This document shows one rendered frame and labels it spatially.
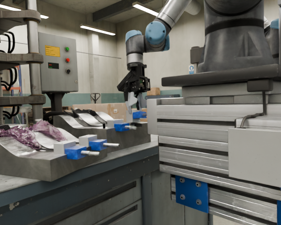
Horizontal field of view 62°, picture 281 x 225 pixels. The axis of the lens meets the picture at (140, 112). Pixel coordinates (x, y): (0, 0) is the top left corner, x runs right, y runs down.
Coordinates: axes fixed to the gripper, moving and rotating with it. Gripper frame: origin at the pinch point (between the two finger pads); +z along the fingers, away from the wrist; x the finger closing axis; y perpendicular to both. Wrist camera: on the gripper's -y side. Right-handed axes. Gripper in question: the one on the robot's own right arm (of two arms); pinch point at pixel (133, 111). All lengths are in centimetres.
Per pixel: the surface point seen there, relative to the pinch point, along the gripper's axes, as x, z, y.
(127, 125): -9.8, 6.7, 5.3
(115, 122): -12.2, 5.1, 1.5
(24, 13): -21, -65, -63
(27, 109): 107, -61, -357
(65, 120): -18.0, 1.8, -24.6
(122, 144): -8.7, 13.7, 1.1
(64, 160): -39.5, 17.3, 10.7
